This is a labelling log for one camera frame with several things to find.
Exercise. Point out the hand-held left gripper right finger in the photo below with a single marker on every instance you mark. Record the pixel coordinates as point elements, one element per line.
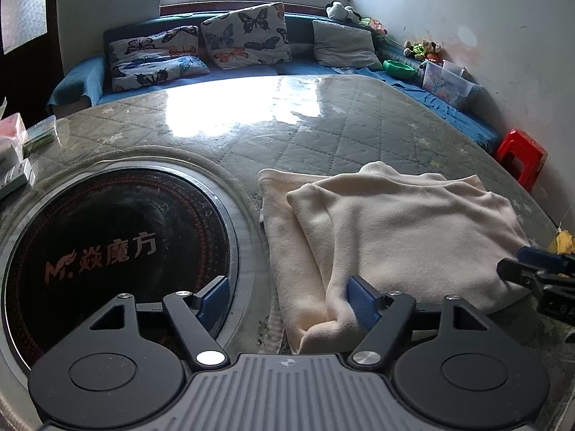
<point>362,303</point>

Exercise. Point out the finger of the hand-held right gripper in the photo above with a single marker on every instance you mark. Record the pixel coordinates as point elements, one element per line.
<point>521,273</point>
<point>539,255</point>

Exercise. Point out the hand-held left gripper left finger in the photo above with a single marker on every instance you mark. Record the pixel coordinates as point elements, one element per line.
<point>214,298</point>

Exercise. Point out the cream cloth towel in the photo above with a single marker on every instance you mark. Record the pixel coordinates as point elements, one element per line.
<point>404,233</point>

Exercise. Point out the yellow object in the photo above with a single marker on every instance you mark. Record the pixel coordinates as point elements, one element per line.
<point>566,242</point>

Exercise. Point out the red plastic stool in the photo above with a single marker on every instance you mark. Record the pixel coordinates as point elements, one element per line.
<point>523,155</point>

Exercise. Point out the round black induction hob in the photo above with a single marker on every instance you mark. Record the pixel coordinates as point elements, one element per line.
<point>112,251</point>

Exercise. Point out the clear plastic storage box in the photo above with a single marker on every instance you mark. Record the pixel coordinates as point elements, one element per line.
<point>447,83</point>

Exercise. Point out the butterfly print cushion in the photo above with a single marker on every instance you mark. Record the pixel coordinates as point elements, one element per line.
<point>157,74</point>
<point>155,42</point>
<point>245,36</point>

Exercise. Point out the grey small box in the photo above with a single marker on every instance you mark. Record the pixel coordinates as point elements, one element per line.
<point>14,180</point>

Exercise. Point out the green bowl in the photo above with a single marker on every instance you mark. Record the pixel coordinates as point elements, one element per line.
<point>399,68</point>

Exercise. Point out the small plush toys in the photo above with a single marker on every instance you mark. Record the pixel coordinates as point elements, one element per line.
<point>422,49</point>

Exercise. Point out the green small box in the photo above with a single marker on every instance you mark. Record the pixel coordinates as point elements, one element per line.
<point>41,134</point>

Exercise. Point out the blue sofa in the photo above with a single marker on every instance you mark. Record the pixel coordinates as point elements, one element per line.
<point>296,69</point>

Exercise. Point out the grey cushion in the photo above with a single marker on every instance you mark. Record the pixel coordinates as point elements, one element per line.
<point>343,45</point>

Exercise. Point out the opened tissue pack in bag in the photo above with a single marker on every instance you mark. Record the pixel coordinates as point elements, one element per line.
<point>10,137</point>

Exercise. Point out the panda plush toy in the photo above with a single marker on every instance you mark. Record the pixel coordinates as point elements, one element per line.
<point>339,11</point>

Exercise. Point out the dark wooden door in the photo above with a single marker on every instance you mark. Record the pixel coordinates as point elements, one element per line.
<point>24,9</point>

